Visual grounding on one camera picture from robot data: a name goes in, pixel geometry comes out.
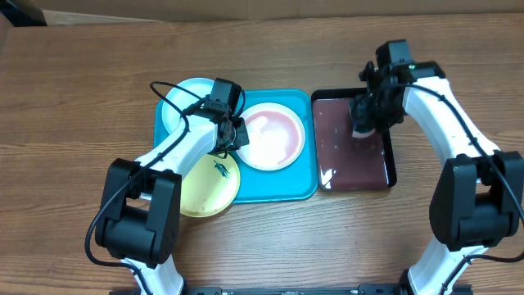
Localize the green sponge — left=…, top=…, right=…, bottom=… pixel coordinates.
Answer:
left=352, top=125, right=376, bottom=138

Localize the white plate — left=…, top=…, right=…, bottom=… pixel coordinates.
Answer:
left=237, top=102, right=305, bottom=171

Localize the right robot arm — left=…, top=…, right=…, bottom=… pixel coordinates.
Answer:
left=350, top=39, right=523, bottom=295

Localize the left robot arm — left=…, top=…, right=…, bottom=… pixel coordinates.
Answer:
left=84, top=78, right=249, bottom=294

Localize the black tray with red liquid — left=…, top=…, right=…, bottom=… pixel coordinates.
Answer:
left=311, top=88, right=397, bottom=192

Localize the teal plastic tray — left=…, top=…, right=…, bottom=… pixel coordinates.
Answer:
left=152, top=88, right=319, bottom=205

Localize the light blue plate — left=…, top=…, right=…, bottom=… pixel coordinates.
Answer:
left=161, top=77, right=218, bottom=134

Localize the yellow plate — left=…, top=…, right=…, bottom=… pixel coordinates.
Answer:
left=180, top=155, right=241, bottom=218

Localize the cardboard sheet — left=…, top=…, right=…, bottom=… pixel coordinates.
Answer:
left=32, top=0, right=523, bottom=21

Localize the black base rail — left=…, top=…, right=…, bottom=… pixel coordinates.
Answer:
left=110, top=283, right=474, bottom=295

